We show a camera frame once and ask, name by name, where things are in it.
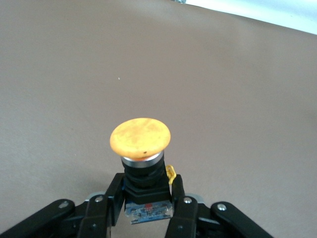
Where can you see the orange mushroom push button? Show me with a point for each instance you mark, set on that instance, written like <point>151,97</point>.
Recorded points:
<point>140,138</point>

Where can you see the brown table mat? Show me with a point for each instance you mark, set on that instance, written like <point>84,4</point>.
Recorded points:
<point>99,62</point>

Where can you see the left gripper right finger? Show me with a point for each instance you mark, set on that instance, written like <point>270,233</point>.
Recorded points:
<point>188,218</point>

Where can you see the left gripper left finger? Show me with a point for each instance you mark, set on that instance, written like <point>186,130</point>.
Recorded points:
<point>94,218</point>

